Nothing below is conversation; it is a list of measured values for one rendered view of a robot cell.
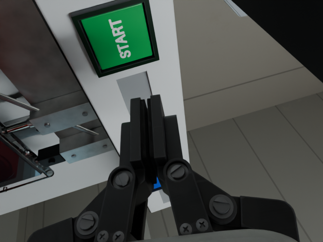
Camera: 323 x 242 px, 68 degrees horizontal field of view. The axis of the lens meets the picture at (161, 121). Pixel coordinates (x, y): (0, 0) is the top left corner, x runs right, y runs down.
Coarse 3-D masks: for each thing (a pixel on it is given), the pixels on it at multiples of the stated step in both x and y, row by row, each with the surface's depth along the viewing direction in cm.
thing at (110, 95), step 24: (48, 0) 16; (72, 0) 16; (96, 0) 17; (168, 0) 18; (48, 24) 17; (72, 24) 17; (168, 24) 19; (72, 48) 19; (168, 48) 21; (120, 72) 22; (144, 72) 23; (168, 72) 23; (96, 96) 23; (120, 96) 24; (144, 96) 25; (168, 96) 26; (120, 120) 26
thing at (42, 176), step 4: (36, 176) 40; (40, 176) 40; (44, 176) 40; (24, 180) 40; (28, 180) 40; (32, 180) 40; (36, 180) 40; (40, 180) 40; (12, 184) 40; (16, 184) 40; (20, 184) 40; (24, 184) 40; (0, 188) 39; (4, 188) 39; (8, 188) 40; (12, 188) 40; (0, 192) 40
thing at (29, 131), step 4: (28, 116) 40; (12, 120) 40; (16, 120) 39; (20, 120) 39; (24, 120) 39; (4, 124) 39; (8, 124) 39; (28, 128) 38; (32, 128) 38; (12, 132) 38; (16, 132) 38; (20, 132) 38; (24, 132) 38; (28, 132) 39; (32, 132) 39; (36, 132) 39; (20, 136) 39; (24, 136) 39; (28, 136) 39
